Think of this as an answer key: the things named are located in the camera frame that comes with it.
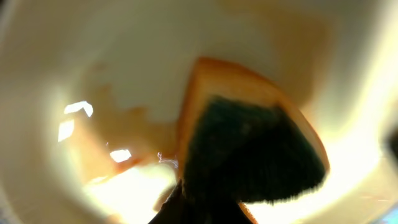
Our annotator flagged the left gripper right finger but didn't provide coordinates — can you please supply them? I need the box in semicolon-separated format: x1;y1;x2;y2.
214;200;252;224

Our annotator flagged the yellow plate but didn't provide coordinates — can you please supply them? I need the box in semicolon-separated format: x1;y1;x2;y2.
1;0;397;223

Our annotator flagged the green and orange sponge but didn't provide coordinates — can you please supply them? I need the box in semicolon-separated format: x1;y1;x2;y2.
177;57;330;223

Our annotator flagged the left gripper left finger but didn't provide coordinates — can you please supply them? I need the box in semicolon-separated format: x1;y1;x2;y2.
148;180;192;224

